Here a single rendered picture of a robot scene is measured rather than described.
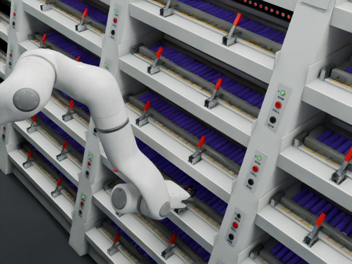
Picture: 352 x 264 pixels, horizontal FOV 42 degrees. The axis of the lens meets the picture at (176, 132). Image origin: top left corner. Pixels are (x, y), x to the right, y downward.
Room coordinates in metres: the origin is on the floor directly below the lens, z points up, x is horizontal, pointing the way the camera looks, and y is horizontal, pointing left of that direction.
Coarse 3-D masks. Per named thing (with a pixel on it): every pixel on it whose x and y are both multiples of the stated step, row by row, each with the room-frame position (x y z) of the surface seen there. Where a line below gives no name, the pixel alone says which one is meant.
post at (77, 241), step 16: (112, 0) 1.62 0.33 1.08; (112, 16) 1.61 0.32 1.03; (128, 16) 1.57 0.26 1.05; (128, 32) 1.58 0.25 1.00; (144, 32) 1.64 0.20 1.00; (160, 32) 1.70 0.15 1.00; (112, 48) 1.59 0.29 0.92; (112, 64) 1.58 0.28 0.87; (128, 80) 1.62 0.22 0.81; (96, 144) 1.58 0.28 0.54; (96, 160) 1.57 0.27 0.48; (80, 176) 1.62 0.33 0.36; (96, 176) 1.57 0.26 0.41; (80, 192) 1.61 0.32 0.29; (96, 208) 1.59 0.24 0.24; (80, 224) 1.59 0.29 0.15; (80, 240) 1.57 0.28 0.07
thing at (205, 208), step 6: (162, 174) 1.44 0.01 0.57; (192, 198) 1.34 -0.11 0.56; (198, 204) 1.32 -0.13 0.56; (204, 204) 1.32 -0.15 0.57; (204, 210) 1.30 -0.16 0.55; (210, 210) 1.29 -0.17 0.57; (204, 216) 1.28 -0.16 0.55; (210, 216) 1.28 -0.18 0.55; (216, 216) 1.27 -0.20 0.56; (222, 216) 1.27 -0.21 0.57
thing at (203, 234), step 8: (104, 152) 1.57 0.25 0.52; (104, 160) 1.55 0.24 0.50; (112, 168) 1.52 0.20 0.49; (120, 176) 1.49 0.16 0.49; (192, 208) 1.32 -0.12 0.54; (168, 216) 1.32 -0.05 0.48; (176, 216) 1.28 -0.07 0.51; (184, 216) 1.28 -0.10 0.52; (192, 216) 1.29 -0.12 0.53; (208, 216) 1.29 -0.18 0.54; (176, 224) 1.29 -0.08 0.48; (184, 224) 1.26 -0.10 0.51; (192, 224) 1.25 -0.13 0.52; (200, 224) 1.26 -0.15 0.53; (216, 224) 1.26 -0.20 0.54; (192, 232) 1.24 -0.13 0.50; (200, 232) 1.22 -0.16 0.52; (208, 232) 1.23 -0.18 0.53; (216, 232) 1.23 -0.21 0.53; (200, 240) 1.22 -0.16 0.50; (208, 240) 1.20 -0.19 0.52; (208, 248) 1.19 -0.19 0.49
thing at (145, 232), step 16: (112, 176) 1.63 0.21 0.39; (96, 192) 1.58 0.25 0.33; (112, 208) 1.50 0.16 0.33; (128, 224) 1.43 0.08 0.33; (144, 224) 1.43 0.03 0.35; (160, 224) 1.42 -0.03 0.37; (144, 240) 1.36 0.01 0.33; (160, 240) 1.37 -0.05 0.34; (176, 240) 1.35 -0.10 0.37; (192, 240) 1.37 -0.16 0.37; (160, 256) 1.30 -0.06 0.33; (176, 256) 1.31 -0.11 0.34; (192, 256) 1.29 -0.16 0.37; (208, 256) 1.30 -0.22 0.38
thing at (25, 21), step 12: (12, 0) 2.07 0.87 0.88; (12, 12) 2.06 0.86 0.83; (24, 12) 2.02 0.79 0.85; (24, 24) 2.03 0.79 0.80; (36, 24) 2.07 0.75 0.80; (12, 36) 2.05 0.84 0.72; (0, 132) 2.07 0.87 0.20; (12, 132) 2.02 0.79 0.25; (0, 144) 2.06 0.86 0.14; (0, 156) 2.06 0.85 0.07; (0, 168) 2.05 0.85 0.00; (12, 168) 2.04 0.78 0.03
